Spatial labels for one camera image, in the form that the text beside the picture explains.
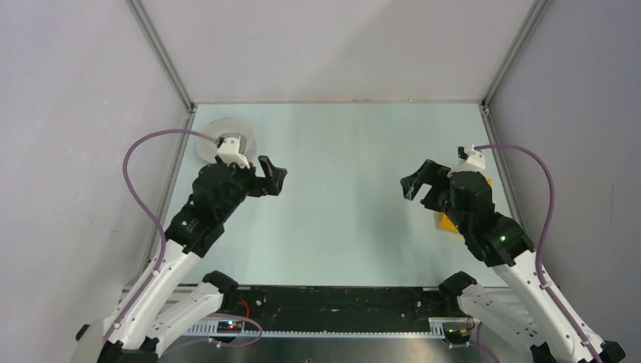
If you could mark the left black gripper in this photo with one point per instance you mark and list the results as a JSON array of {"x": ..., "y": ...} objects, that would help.
[{"x": 260, "y": 184}]

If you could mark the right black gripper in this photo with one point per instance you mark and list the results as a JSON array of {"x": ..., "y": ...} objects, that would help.
[{"x": 429, "y": 172}]

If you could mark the white cable spool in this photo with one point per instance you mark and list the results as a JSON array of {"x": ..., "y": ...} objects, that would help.
[{"x": 207, "y": 149}]

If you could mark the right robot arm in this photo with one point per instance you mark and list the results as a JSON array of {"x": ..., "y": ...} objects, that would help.
[{"x": 502, "y": 245}]

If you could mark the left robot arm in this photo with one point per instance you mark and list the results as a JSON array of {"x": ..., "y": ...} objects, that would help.
[{"x": 140, "y": 329}]

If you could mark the yellow plastic bin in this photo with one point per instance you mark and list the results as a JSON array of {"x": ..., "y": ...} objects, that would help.
[{"x": 448, "y": 220}]

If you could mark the left small circuit board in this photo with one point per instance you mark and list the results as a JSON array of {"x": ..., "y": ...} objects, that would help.
[{"x": 229, "y": 327}]

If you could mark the small circuit board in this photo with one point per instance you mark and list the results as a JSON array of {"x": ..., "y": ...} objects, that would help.
[
  {"x": 229, "y": 327},
  {"x": 458, "y": 333}
]

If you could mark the right small circuit board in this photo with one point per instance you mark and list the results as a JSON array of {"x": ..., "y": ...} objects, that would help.
[{"x": 458, "y": 333}]

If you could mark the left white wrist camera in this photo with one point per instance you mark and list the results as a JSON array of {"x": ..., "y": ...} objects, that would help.
[{"x": 232, "y": 150}]

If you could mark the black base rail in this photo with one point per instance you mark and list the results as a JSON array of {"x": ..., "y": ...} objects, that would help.
[{"x": 291, "y": 305}]

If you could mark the grey slotted cable duct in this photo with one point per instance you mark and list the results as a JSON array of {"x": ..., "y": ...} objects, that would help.
[{"x": 431, "y": 329}]

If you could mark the left aluminium frame post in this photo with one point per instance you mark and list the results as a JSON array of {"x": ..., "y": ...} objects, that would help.
[{"x": 145, "y": 23}]

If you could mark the aluminium frame post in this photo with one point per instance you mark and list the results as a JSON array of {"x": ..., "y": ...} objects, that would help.
[
  {"x": 529, "y": 25},
  {"x": 145, "y": 23}
]

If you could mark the right aluminium frame post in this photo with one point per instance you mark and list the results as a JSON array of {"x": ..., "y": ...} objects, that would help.
[{"x": 529, "y": 25}]

